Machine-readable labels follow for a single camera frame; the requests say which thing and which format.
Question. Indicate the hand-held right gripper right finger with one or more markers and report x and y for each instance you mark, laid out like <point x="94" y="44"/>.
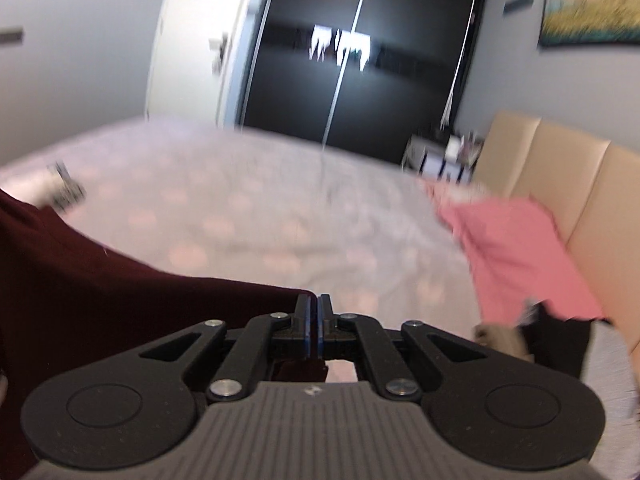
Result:
<point x="325" y="325"/>

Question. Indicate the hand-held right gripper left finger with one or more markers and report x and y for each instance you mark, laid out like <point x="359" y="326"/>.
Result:
<point x="306" y="325"/>

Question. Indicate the maroon garment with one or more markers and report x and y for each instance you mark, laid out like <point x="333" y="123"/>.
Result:
<point x="100" y="310"/>

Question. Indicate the stack of folded clothes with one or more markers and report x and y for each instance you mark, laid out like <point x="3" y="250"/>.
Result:
<point x="500" y="337"/>

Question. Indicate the white and grey clothes pile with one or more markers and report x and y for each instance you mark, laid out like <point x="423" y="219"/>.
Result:
<point x="42" y="187"/>
<point x="67" y="192"/>

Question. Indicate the bed with polka dot sheet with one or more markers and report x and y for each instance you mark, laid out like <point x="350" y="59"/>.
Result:
<point x="250" y="200"/>

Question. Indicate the pink pillow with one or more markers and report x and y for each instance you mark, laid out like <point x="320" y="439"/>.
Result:
<point x="510" y="260"/>

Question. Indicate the white nightstand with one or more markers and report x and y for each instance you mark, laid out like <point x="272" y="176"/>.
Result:
<point x="435" y="160"/>

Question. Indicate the white cup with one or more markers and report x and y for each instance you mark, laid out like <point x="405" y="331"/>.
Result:
<point x="452" y="147"/>

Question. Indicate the dark sliding wardrobe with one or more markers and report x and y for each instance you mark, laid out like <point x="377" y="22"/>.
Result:
<point x="400" y="100"/>

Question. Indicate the beige padded headboard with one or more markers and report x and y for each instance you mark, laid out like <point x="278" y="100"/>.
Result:
<point x="575" y="185"/>

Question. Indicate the white door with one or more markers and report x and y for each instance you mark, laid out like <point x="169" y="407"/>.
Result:
<point x="190" y="60"/>

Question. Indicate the framed landscape painting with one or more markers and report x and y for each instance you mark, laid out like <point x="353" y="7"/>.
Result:
<point x="590" y="15"/>

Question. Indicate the photo frame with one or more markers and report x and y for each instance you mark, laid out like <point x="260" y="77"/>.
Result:
<point x="472" y="147"/>

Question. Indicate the dark wall lamp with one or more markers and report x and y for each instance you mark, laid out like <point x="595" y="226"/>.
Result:
<point x="517" y="2"/>

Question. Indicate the grey wall switch panel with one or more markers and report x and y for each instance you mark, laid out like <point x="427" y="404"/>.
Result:
<point x="11" y="35"/>

